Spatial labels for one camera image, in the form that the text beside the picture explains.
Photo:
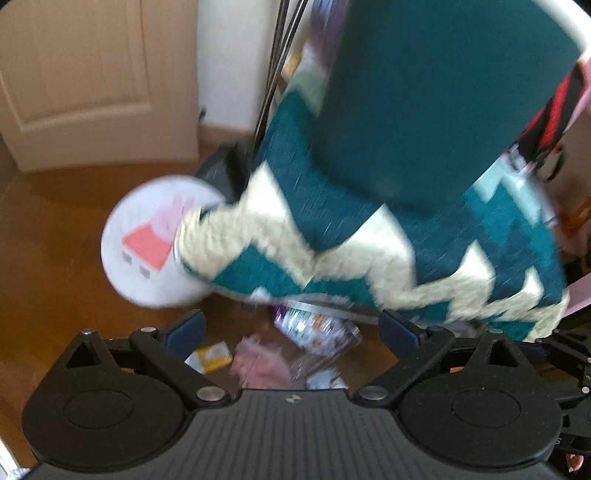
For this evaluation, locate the purple white cookie wrapper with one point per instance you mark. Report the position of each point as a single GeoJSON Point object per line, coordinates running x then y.
{"type": "Point", "coordinates": [315, 332]}

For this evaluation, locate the white crumpled paper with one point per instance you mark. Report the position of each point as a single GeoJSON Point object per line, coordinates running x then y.
{"type": "Point", "coordinates": [326, 379]}

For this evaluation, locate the white round pig stool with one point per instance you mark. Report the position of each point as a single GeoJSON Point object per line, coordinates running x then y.
{"type": "Point", "coordinates": [137, 242]}

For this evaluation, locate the teal white zigzag blanket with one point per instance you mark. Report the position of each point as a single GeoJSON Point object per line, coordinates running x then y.
{"type": "Point", "coordinates": [293, 233]}

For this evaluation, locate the beige wooden door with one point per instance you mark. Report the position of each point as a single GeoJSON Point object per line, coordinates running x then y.
{"type": "Point", "coordinates": [98, 82]}

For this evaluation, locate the pink table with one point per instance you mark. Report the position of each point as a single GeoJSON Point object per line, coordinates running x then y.
{"type": "Point", "coordinates": [580, 295]}

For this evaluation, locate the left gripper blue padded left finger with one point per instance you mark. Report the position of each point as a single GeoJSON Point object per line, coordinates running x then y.
{"type": "Point", "coordinates": [184, 334]}

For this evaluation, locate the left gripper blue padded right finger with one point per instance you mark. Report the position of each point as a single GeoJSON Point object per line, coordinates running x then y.
{"type": "Point", "coordinates": [400, 334]}

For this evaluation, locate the pink crumpled tissue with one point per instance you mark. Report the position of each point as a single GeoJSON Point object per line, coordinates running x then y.
{"type": "Point", "coordinates": [258, 366]}

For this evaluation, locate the yellow milk carton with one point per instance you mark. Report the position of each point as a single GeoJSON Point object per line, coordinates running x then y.
{"type": "Point", "coordinates": [209, 359]}

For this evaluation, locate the red black backpack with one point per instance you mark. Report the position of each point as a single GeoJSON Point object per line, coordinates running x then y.
{"type": "Point", "coordinates": [543, 135]}

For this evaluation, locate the teal trash bin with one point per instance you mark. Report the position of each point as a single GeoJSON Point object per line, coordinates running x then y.
{"type": "Point", "coordinates": [424, 96]}

